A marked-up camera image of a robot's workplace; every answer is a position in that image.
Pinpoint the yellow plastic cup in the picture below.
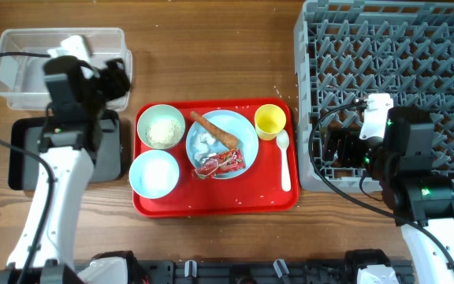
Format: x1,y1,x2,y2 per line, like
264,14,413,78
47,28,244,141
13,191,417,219
254,104,287,140

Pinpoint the red snack wrapper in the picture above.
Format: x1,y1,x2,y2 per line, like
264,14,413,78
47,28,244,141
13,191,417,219
193,149,246,179

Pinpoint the white tissue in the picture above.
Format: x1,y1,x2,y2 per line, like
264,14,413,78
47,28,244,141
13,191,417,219
193,132,217,163

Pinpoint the orange carrot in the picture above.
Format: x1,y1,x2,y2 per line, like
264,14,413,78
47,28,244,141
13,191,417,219
190,111,239,150

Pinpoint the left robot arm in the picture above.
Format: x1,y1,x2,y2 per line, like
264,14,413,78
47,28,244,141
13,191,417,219
0,55,130,283

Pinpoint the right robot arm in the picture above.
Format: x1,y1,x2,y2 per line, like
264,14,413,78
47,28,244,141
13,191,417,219
330,102,454,283

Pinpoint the grey dishwasher rack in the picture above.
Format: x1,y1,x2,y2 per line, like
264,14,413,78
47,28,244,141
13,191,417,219
293,1,454,192

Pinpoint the white plastic spoon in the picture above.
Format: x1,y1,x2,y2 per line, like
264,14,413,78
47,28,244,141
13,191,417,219
276,129,292,192

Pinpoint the green bowl with rice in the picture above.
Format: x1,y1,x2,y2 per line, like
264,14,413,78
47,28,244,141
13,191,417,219
136,104,185,150

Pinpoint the clear plastic bin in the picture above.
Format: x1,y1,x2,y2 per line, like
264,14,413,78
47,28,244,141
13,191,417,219
0,28,132,110

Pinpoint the red plastic tray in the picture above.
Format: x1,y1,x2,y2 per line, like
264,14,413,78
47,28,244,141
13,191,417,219
132,98,300,218

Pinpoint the light blue bowl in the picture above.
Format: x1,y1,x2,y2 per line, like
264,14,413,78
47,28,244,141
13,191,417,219
128,150,180,200

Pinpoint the light blue plate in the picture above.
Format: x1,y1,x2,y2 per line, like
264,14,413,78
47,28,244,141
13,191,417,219
185,110,259,180

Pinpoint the black bin tray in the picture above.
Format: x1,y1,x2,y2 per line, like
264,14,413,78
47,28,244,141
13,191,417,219
8,110,130,191

